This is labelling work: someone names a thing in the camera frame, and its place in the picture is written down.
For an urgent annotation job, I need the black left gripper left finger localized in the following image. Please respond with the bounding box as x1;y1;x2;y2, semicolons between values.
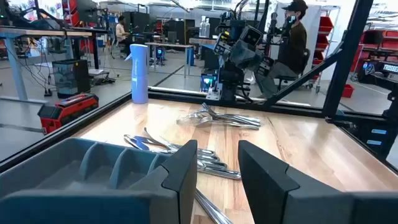
0;139;199;224

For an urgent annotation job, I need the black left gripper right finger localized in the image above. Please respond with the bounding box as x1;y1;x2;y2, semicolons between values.
238;139;398;224

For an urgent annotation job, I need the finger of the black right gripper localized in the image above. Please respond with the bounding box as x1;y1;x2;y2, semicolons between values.
229;40;250;68
248;46;266;71

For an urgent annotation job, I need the steel spoon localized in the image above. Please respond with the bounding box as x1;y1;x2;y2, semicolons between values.
123;134;217;156
149;142;228;170
149;146;242;180
133;135;220;162

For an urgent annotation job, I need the steel knife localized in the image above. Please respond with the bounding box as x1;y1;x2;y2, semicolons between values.
194;188;234;224

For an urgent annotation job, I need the steel fork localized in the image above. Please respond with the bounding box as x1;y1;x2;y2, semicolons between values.
194;119;261;131
176;111;261;125
201;102;261;123
186;115;261;128

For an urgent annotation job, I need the grey cutlery tray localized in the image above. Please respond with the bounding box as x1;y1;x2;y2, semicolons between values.
0;137;171;200

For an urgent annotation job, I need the person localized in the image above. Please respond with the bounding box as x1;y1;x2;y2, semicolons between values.
115;15;132;56
254;0;309;98

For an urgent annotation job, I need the black equipment cabinet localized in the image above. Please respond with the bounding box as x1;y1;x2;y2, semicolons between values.
123;11;150;35
167;19;196;44

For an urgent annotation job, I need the black office chair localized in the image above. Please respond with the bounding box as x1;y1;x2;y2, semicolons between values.
275;48;312;93

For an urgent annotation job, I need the grey work table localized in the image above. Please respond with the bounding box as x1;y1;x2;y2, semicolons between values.
144;42;195;78

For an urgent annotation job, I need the red storage bin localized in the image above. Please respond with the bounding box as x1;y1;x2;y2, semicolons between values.
315;34;330;50
341;83;355;99
312;50;325;65
318;16;335;34
381;30;398;50

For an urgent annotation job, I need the periwinkle spray bottle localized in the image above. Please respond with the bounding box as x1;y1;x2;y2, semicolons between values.
124;43;150;105

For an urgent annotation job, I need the grey computer tower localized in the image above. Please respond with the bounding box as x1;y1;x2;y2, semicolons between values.
52;58;91;99

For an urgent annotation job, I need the grey standing desk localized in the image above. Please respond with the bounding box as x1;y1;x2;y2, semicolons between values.
0;26;108;102

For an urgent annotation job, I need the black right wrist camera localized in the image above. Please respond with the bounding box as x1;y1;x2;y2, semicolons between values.
239;25;264;48

